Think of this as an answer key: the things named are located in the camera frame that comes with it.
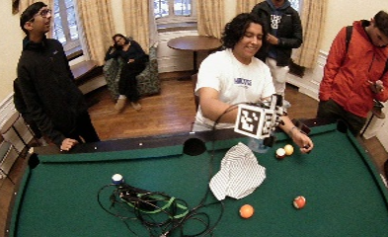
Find white marker cube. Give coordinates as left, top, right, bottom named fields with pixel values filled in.
left=233, top=102, right=281, bottom=140

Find the person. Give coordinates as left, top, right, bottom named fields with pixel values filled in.
left=190, top=12, right=316, bottom=155

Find white striped cloth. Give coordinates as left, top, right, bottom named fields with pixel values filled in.
left=208, top=141, right=266, bottom=201

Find beige curtain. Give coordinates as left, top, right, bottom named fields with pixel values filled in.
left=121, top=0, right=153, bottom=52
left=75, top=0, right=117, bottom=66
left=290, top=0, right=329, bottom=69
left=196, top=0, right=226, bottom=40

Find orange billiard ball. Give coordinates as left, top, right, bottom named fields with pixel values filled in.
left=238, top=203, right=254, bottom=220

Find round wooden table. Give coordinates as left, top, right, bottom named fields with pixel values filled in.
left=165, top=35, right=224, bottom=81

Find patterned armchair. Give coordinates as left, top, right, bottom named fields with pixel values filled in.
left=101, top=43, right=163, bottom=101

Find window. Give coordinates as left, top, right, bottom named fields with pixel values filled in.
left=152, top=0, right=200, bottom=33
left=51, top=0, right=84, bottom=55

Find blue striped billiard ball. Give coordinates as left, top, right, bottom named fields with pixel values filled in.
left=111, top=173, right=125, bottom=186

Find wooden window bench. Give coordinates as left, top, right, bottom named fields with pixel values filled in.
left=68, top=59, right=107, bottom=95

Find black glove cable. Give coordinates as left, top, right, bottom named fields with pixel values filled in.
left=204, top=103, right=248, bottom=211

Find green strap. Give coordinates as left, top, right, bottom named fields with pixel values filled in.
left=129, top=193, right=189, bottom=219

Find tangled black cables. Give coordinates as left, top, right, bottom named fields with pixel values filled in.
left=96, top=182, right=225, bottom=237

